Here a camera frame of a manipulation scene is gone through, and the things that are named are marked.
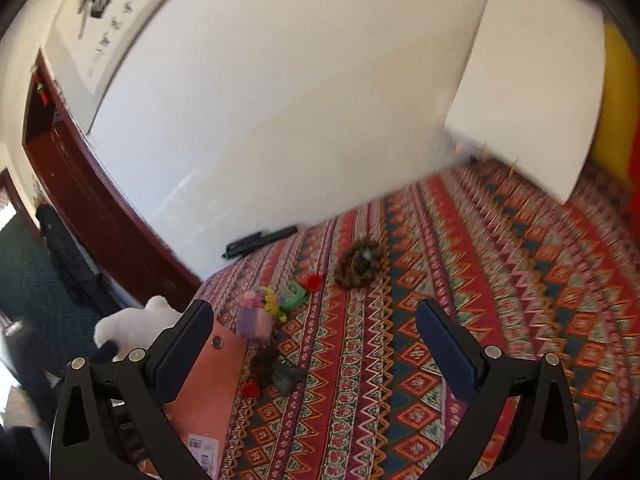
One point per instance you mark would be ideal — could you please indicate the patterned bedsheet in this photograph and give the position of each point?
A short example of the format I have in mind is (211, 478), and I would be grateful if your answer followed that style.
(500, 310)

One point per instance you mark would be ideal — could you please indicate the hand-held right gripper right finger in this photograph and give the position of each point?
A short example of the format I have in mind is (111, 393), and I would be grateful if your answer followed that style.
(450, 352)

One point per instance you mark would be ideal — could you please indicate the green toy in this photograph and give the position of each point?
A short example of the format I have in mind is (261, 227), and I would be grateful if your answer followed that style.
(294, 297)

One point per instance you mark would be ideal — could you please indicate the yellow toy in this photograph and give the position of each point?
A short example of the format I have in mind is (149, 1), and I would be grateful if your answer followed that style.
(274, 305)

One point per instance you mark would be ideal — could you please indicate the white board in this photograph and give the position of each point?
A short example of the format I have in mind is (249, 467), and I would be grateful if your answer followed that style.
(530, 85)

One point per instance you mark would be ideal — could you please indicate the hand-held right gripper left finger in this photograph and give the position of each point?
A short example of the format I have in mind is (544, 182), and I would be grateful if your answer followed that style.
(182, 350)

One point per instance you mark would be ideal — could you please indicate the pink cardboard box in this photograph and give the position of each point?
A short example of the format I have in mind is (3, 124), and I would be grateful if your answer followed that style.
(210, 400)

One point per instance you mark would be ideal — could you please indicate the white plush bear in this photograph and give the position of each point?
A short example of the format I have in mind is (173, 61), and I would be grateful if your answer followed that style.
(135, 325)

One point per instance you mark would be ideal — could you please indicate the red wooden door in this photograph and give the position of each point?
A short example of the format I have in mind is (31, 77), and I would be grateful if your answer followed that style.
(55, 125)

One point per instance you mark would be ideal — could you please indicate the pink purple toy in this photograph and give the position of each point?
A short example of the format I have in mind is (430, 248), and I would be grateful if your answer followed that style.
(254, 320)

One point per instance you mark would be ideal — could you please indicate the dark green trinket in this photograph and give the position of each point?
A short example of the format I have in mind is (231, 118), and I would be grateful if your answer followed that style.
(289, 377)

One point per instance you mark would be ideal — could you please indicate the red wooden door frame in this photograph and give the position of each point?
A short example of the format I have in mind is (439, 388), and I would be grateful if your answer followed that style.
(135, 240)

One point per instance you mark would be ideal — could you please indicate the black pen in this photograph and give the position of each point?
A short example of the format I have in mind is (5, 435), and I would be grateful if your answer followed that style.
(260, 242)

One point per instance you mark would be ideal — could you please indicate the calligraphy wall scroll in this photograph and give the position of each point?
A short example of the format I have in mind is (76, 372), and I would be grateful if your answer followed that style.
(110, 10)

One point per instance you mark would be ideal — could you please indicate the yellow pillow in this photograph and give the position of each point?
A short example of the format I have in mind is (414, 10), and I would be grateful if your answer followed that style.
(620, 110)

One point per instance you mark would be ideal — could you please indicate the dark bead cluster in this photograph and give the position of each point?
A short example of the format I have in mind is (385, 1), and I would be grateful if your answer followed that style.
(263, 365)

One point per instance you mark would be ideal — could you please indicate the small red bead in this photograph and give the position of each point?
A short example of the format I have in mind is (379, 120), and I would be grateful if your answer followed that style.
(313, 283)
(250, 390)

